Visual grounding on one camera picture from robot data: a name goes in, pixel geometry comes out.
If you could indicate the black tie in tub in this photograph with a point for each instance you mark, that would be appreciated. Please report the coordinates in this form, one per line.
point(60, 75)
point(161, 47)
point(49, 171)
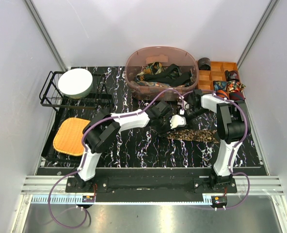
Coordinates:
point(170, 77)

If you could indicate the orange woven bamboo tray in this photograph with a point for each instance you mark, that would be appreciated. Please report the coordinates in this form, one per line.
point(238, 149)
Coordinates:
point(68, 137)

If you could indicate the blue patterned rolled tie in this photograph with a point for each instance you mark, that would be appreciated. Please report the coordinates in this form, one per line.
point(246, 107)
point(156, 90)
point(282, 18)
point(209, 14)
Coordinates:
point(220, 85)

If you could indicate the brown floral patterned tie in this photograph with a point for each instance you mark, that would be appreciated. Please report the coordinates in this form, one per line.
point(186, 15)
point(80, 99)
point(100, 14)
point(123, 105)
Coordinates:
point(205, 135)

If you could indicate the orange striped rolled tie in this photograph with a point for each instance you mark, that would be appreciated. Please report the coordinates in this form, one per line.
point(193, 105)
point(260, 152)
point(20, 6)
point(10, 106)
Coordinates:
point(222, 94)

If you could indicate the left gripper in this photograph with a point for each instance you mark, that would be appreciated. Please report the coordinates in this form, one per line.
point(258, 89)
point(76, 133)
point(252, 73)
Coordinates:
point(168, 128)

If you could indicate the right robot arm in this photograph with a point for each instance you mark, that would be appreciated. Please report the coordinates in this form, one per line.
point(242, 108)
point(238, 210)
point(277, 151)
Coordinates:
point(232, 129)

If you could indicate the orange wooden divided tray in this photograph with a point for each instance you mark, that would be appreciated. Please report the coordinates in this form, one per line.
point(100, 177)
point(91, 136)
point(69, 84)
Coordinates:
point(206, 77)

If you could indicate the brown translucent plastic tub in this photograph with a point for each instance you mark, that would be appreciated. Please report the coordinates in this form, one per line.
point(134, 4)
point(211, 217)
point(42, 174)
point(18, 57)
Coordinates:
point(151, 70)

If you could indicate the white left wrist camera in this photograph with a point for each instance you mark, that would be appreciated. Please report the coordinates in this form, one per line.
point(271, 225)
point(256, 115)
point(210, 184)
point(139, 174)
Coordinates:
point(178, 120)

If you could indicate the white round container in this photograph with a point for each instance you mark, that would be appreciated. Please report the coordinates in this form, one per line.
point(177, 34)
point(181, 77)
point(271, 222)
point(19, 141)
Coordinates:
point(76, 83)

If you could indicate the maroon striped rolled tie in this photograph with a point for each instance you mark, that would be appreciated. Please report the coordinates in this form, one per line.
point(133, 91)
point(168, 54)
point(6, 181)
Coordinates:
point(236, 95)

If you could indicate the red floral rolled tie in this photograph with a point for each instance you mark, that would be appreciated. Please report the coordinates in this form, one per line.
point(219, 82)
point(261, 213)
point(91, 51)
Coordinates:
point(235, 86)

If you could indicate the dark maroon rolled tie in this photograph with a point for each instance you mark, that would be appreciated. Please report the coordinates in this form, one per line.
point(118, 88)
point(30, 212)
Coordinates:
point(231, 75)

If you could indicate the colourful patterned tie in tub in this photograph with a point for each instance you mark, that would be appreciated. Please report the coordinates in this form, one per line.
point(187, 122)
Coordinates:
point(155, 68)

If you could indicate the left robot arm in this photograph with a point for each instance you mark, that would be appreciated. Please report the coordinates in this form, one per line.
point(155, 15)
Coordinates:
point(102, 130)

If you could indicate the dark grey rolled tie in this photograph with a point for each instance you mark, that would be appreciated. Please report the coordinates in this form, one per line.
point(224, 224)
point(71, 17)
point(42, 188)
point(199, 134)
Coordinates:
point(204, 63)

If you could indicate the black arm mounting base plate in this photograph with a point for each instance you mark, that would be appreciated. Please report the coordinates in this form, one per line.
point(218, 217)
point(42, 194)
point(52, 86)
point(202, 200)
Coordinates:
point(197, 180)

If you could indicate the black wire dish rack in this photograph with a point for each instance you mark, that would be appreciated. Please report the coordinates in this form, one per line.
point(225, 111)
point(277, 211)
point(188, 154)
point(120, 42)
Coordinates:
point(99, 97)

